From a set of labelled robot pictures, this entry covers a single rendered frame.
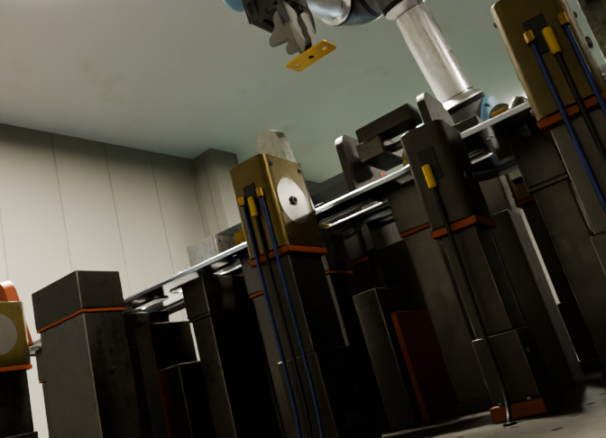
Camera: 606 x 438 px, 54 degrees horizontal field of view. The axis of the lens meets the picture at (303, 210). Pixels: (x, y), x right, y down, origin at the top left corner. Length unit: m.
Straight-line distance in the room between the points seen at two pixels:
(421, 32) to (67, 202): 3.05
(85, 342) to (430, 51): 1.01
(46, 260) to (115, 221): 0.62
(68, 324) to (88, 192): 3.32
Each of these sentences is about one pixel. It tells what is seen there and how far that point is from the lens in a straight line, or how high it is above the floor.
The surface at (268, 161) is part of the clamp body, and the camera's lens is 0.71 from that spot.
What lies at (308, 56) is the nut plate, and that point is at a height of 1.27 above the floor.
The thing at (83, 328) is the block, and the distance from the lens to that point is 0.94.
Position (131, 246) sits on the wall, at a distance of 4.28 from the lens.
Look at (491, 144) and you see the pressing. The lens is 0.79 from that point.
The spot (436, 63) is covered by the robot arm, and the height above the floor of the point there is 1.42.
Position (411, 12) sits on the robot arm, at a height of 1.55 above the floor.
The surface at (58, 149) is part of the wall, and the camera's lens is 4.30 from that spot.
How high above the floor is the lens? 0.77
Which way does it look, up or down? 17 degrees up
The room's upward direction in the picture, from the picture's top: 16 degrees counter-clockwise
